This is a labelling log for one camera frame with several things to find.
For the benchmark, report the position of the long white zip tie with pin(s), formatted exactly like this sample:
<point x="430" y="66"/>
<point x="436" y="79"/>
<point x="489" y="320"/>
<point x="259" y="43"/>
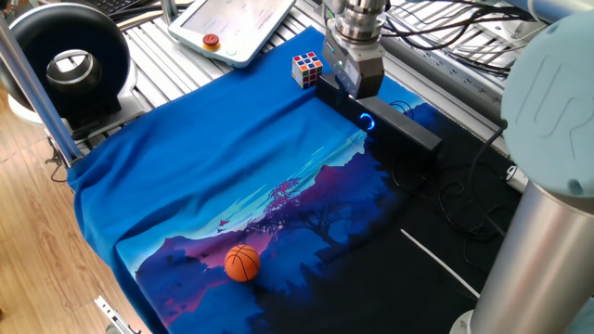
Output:
<point x="441" y="263"/>

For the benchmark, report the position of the black keyboard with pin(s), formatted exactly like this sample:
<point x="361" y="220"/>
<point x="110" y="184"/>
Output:
<point x="111" y="4"/>

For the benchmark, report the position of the Rubik's cube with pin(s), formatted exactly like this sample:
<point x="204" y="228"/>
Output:
<point x="307" y="69"/>

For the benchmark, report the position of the blue landscape print cloth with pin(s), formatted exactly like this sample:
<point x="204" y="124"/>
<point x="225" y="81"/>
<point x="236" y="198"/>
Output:
<point x="209" y="153"/>

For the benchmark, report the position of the grey Schunk gripper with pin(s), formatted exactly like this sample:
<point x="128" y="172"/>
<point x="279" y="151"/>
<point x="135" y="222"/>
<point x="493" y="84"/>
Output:
<point x="345" y="65"/>

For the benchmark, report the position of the black soundbar speaker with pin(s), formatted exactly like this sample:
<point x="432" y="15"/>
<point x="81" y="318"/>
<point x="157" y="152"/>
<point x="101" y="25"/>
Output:
<point x="404" y="132"/>

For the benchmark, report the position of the silver grey UR5 robot arm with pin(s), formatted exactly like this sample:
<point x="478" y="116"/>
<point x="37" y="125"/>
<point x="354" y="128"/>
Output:
<point x="533" y="260"/>

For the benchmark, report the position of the white teach pendant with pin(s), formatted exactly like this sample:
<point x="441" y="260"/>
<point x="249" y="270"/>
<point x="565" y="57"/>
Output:
<point x="232" y="28"/>

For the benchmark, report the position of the aluminium frame post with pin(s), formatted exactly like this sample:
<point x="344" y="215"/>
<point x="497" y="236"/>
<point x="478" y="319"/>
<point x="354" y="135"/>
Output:
<point x="42" y="100"/>
<point x="169" y="9"/>

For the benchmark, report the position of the orange mini basketball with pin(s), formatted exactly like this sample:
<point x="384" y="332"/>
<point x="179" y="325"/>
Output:
<point x="242" y="263"/>

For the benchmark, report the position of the silver force torque sensor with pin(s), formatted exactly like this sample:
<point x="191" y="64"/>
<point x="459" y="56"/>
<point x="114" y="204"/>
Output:
<point x="359" y="23"/>

